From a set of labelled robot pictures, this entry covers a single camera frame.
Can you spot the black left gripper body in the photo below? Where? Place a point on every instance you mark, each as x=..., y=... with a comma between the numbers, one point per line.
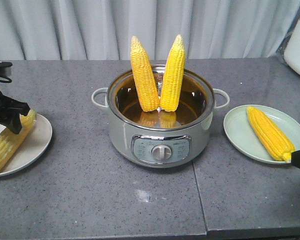
x=10, y=109

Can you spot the pale speckled corn cob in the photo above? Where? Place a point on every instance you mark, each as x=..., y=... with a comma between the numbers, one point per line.
x=10, y=142

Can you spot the mint green plate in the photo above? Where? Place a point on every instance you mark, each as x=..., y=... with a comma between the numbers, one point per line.
x=239, y=132

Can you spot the cream white plate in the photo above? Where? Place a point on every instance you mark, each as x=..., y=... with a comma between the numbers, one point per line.
x=34, y=145

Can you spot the bright yellow corn cob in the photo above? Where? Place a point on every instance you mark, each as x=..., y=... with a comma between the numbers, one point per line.
x=173, y=76
x=277, y=144

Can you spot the grey pleated curtain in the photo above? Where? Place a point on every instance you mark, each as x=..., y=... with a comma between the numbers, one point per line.
x=102, y=29

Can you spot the pale green electric cooking pot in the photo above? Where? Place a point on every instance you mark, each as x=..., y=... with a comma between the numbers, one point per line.
x=160, y=139

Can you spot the orange-yellow corn cob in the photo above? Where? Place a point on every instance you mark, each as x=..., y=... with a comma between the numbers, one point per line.
x=143, y=77

